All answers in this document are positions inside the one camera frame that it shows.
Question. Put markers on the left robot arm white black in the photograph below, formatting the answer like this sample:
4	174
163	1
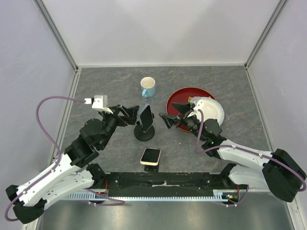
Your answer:
74	169

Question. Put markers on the red round tray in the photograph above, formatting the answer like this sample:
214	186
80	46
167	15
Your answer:
184	96

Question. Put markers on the blue mug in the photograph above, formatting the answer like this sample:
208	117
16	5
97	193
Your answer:
148	87

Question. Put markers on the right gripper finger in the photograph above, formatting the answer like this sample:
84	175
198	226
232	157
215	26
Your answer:
171	120
183	108

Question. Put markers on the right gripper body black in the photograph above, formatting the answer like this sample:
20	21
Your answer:
191	123

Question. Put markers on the white paper plate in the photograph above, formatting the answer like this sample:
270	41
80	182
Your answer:
212	110

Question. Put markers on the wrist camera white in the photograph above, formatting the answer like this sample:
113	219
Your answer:
99	103
196	104

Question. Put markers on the black folding phone stand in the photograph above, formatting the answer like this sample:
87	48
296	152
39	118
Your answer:
151	169

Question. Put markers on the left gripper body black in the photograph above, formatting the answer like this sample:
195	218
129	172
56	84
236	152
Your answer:
115	114

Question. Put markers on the black round-base phone holder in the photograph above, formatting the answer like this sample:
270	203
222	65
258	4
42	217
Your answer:
142	135

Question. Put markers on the phone with beige case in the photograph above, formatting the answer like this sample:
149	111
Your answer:
150	156

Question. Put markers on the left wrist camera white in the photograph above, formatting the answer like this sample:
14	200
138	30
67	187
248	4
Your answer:
99	103

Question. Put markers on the dark phone with grey case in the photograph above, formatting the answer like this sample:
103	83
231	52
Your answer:
146	117

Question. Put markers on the grey slotted cable duct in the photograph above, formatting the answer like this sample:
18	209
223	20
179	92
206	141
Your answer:
89	196

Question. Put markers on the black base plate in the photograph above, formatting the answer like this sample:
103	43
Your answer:
165	184

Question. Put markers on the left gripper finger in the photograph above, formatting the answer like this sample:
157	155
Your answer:
130	119
129	111

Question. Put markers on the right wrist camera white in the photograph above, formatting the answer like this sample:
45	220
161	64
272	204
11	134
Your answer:
196	104

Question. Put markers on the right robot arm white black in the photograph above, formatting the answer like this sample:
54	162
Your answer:
276	171

